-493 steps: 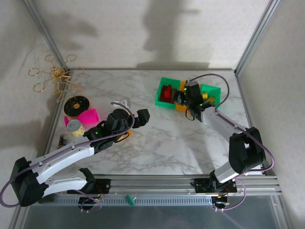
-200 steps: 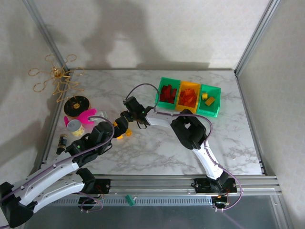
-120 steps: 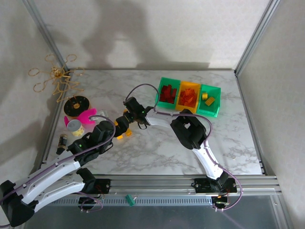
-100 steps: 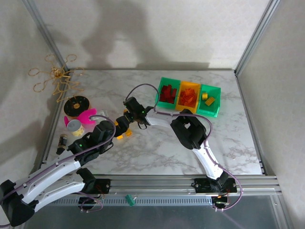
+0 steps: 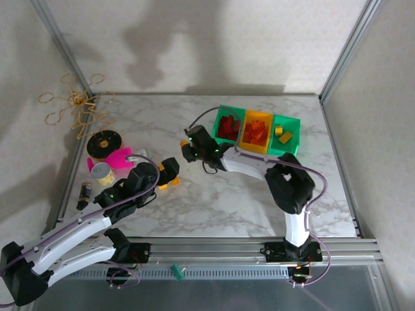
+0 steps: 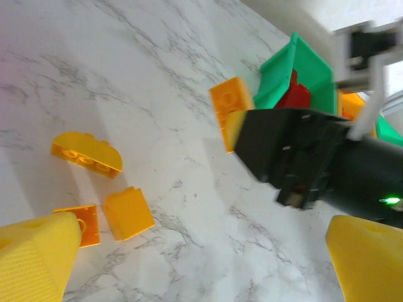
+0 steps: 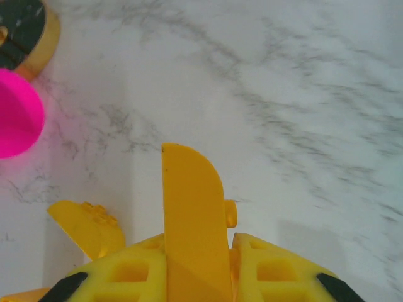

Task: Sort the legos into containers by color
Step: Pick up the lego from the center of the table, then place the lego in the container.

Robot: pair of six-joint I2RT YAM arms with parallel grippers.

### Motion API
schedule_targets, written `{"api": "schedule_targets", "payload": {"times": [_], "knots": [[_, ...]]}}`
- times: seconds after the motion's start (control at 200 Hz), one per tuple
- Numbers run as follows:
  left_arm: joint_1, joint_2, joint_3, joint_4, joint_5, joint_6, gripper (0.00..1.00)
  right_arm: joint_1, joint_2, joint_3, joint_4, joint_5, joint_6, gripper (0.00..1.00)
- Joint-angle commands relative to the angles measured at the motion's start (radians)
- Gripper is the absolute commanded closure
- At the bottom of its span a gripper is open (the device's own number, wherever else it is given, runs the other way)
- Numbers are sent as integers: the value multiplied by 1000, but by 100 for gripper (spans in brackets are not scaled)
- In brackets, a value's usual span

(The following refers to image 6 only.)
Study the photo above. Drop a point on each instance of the green bin with red bricks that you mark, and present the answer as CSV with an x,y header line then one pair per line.
x,y
302,69

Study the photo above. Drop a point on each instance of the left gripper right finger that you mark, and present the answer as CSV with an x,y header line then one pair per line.
x,y
371,264

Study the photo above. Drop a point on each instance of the bright red lego brick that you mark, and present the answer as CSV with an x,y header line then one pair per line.
x,y
294,92

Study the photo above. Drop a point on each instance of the yellow sloped lego brick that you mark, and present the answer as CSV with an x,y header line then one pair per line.
x,y
129,214

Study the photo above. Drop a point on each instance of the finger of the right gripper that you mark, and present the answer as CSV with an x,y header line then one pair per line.
x,y
302,188
274,141

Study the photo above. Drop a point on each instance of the long yellow lego brick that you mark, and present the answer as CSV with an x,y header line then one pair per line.
x,y
89,226

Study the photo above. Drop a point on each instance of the empty green plastic bin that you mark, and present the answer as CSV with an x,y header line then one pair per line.
x,y
390,132

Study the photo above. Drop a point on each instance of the yellow studded lego brick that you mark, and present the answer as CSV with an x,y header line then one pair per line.
x,y
228,97

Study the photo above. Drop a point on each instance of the yellow plastic bin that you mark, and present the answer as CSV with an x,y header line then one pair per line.
x,y
349,100

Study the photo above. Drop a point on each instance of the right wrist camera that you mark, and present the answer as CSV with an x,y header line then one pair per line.
x,y
362,47

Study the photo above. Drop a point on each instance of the yellow half-round lego brick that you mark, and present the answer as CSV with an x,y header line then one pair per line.
x,y
88,151

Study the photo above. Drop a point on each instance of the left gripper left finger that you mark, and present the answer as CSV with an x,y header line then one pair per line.
x,y
34,264

